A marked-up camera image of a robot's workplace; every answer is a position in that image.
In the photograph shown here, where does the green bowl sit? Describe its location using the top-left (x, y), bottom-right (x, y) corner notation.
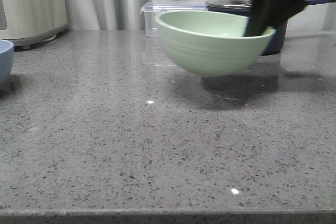
top-left (155, 10), bottom-right (275, 77)

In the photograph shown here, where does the blue bowl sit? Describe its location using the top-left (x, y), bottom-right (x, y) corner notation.
top-left (0, 39), bottom-right (14, 84)

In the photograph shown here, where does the blue saucepan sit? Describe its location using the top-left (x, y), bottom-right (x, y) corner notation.
top-left (205, 0), bottom-right (334, 56)

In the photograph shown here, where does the clear plastic food container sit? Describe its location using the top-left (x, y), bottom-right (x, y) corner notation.
top-left (140, 1), bottom-right (207, 38)

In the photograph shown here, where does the white kitchen appliance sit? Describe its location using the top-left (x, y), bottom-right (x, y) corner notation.
top-left (1, 0), bottom-right (68, 48)

